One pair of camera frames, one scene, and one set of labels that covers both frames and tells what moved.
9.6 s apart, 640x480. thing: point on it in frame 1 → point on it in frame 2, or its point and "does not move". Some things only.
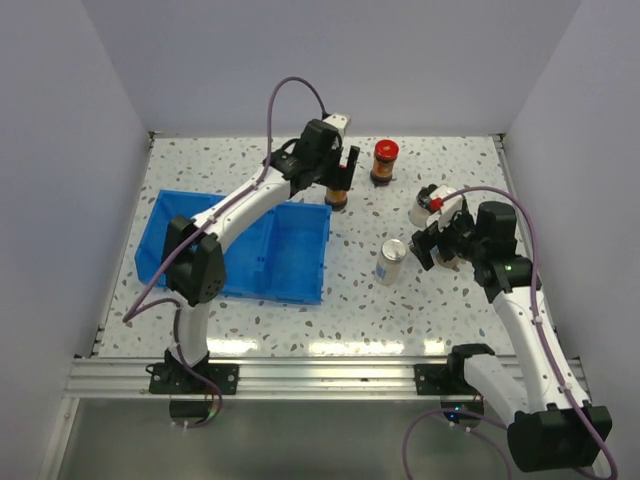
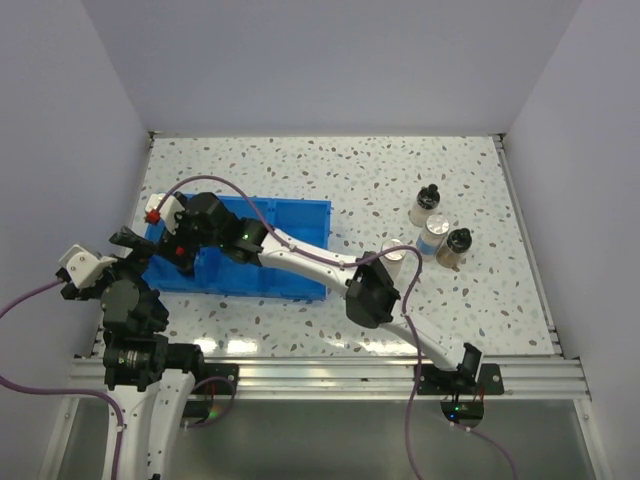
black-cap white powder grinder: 419,211 does not move
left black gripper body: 328,169 → 135,262
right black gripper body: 459,238 → 189,236
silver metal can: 388,267 does not move
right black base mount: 444,379 does not move
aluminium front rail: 291,378 does not move
